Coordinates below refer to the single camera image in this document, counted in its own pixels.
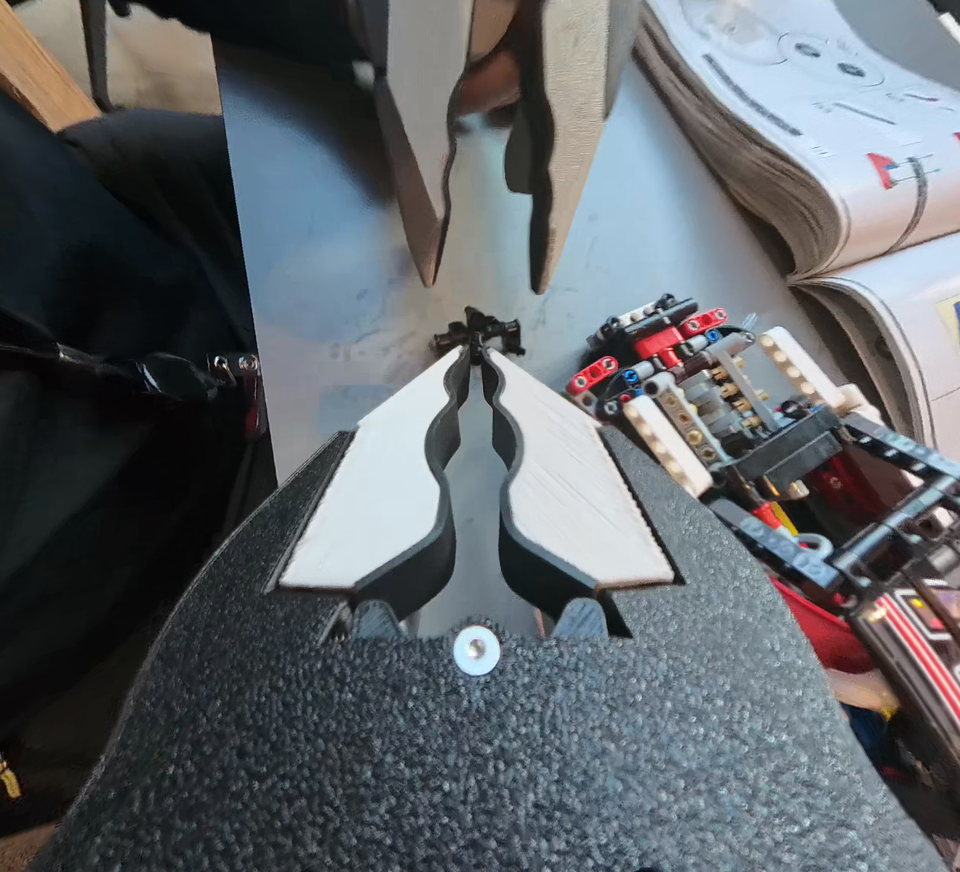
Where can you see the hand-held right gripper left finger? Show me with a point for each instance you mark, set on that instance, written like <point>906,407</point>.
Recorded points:
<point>375,504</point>

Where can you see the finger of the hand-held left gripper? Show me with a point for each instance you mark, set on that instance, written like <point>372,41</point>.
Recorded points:
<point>577,99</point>
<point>424,62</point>

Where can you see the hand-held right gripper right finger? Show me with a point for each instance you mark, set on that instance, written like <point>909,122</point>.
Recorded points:
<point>577,504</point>

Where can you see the black toy brick assembly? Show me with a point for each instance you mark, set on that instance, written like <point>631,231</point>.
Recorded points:
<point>476,328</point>

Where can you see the grey desk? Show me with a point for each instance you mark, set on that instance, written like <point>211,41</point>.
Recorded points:
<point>315,212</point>

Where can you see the person's left hand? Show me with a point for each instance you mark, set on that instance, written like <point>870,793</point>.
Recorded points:
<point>495,39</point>

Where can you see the dark badge holder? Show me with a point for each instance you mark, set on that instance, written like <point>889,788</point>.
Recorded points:
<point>253,407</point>

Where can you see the toy brick car model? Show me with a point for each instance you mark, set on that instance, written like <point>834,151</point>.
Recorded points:
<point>787,437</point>

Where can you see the open instruction booklet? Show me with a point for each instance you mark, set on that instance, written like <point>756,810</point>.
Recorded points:
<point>810,122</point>

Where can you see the black chair leg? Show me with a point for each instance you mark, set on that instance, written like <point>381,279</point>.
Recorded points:
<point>96,47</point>

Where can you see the wooden plank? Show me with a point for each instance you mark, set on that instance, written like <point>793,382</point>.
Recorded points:
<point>37,69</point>

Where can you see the person's black clothing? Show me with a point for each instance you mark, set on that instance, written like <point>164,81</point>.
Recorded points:
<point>112,249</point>

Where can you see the yellow zipper pull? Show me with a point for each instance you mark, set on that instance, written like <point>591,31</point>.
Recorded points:
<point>7,778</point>

